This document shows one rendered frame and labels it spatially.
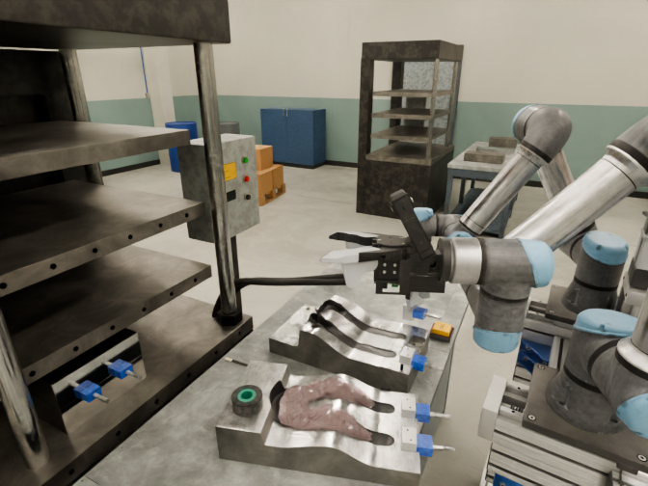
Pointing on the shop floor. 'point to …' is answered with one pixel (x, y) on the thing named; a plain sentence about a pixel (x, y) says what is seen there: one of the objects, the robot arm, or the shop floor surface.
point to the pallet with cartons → (268, 175)
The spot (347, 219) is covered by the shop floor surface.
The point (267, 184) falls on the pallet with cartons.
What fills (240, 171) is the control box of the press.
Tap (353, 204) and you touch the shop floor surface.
